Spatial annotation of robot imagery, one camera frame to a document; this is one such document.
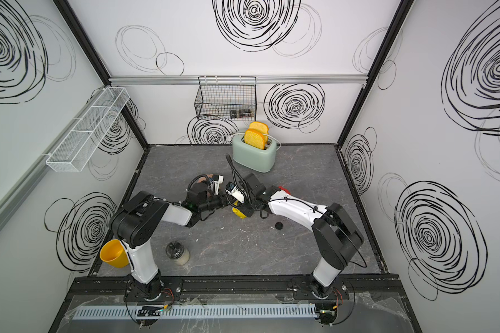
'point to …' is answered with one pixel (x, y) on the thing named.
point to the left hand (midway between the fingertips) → (238, 197)
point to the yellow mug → (113, 252)
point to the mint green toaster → (256, 159)
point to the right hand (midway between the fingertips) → (243, 202)
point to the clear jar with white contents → (176, 251)
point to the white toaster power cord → (235, 134)
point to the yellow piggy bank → (239, 213)
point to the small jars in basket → (243, 113)
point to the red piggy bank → (283, 189)
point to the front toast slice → (253, 137)
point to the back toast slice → (260, 126)
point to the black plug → (278, 225)
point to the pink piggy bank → (204, 178)
